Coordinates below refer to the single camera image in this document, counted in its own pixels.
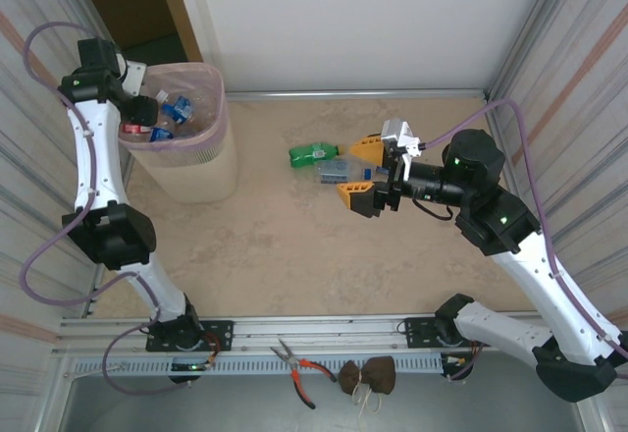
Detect clear bottle pale blue label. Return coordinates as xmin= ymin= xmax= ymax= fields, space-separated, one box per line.
xmin=313 ymin=158 xmax=373 ymax=186

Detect green bottle yellow cap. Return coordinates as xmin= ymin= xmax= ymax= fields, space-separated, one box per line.
xmin=288 ymin=141 xmax=347 ymax=169

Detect pink beige waste bin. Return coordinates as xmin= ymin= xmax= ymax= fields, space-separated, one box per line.
xmin=116 ymin=61 xmax=240 ymax=204

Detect wooden door edge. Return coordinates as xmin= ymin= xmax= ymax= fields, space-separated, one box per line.
xmin=149 ymin=0 xmax=205 ymax=64

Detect brown cloth pouch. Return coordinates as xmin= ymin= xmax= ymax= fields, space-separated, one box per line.
xmin=337 ymin=355 xmax=397 ymax=397

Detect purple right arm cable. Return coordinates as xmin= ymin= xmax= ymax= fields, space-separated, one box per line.
xmin=419 ymin=98 xmax=628 ymax=379

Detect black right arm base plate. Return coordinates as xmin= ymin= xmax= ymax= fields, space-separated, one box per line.
xmin=404 ymin=314 xmax=494 ymax=351

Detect orange handled pliers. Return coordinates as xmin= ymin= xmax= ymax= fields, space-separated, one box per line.
xmin=268 ymin=337 xmax=339 ymax=410

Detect beige string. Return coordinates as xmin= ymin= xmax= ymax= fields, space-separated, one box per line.
xmin=351 ymin=383 xmax=384 ymax=416

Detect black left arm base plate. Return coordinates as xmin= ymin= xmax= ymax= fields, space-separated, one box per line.
xmin=145 ymin=320 xmax=235 ymax=353

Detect grey slotted cable duct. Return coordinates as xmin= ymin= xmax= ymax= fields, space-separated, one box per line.
xmin=66 ymin=355 xmax=445 ymax=377

